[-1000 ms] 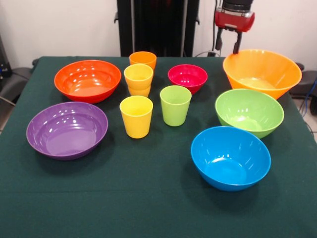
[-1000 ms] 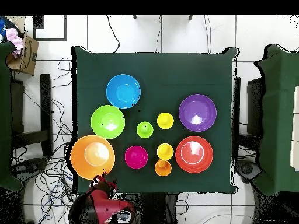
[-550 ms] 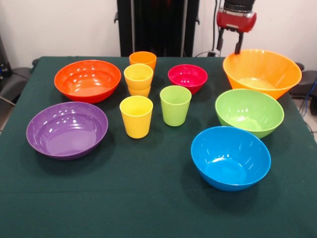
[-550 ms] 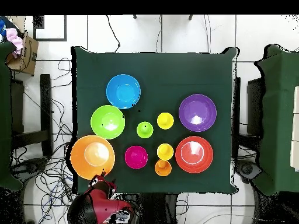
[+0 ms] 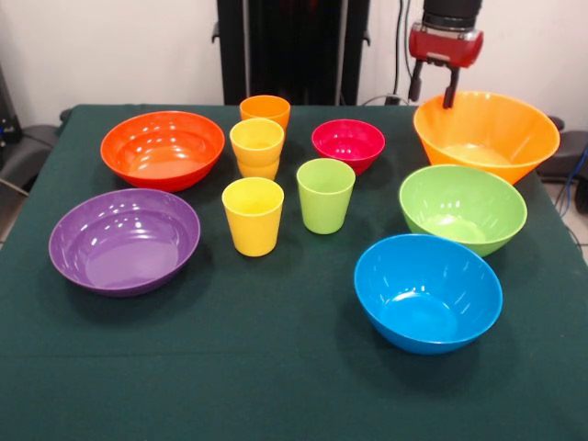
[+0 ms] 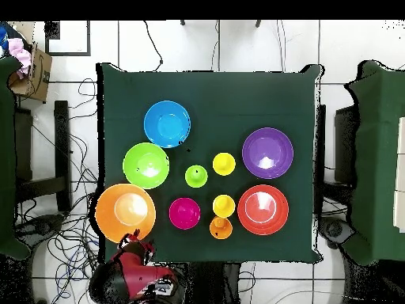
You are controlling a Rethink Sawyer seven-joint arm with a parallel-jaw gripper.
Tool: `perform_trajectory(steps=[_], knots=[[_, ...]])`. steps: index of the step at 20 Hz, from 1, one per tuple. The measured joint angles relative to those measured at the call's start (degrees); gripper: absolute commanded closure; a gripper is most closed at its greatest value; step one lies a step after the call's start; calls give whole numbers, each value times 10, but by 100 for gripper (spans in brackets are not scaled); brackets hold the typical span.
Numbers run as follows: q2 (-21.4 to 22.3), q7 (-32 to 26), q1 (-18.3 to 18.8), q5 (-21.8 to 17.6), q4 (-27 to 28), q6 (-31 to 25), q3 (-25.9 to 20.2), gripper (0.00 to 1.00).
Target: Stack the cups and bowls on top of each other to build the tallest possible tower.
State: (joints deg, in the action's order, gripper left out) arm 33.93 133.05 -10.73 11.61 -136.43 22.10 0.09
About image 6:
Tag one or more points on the green cloth covered table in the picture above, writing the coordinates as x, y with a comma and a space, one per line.
376, 158
6, 158

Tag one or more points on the large orange bowl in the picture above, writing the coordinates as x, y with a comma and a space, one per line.
109, 218

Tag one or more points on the black framed white board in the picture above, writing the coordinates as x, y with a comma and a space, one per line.
88, 38

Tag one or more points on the small pink bowl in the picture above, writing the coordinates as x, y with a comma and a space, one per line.
184, 213

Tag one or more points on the green cup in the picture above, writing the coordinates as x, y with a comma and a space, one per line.
196, 176

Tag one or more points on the yellow cup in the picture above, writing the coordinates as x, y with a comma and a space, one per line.
223, 205
224, 164

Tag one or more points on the pink cloth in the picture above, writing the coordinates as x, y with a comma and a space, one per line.
19, 53

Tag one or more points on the dark green tablecloth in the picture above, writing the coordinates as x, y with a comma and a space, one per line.
221, 95

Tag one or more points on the green bowl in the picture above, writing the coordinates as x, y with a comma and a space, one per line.
145, 164

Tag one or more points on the black bench frame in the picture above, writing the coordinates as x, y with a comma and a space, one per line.
61, 142

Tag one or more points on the purple bowl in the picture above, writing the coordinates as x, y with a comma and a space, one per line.
267, 152

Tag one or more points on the white box stack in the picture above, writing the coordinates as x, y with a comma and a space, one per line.
400, 190

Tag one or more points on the red bowl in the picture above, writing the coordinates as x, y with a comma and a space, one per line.
262, 209

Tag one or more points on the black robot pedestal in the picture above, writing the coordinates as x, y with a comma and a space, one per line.
215, 285

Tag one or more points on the orange cup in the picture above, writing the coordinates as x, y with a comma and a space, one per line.
221, 231

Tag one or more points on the cardboard box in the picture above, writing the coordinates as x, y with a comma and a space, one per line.
39, 79

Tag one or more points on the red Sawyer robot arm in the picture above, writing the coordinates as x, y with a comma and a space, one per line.
142, 275

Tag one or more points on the blue bowl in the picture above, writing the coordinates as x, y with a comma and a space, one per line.
167, 124

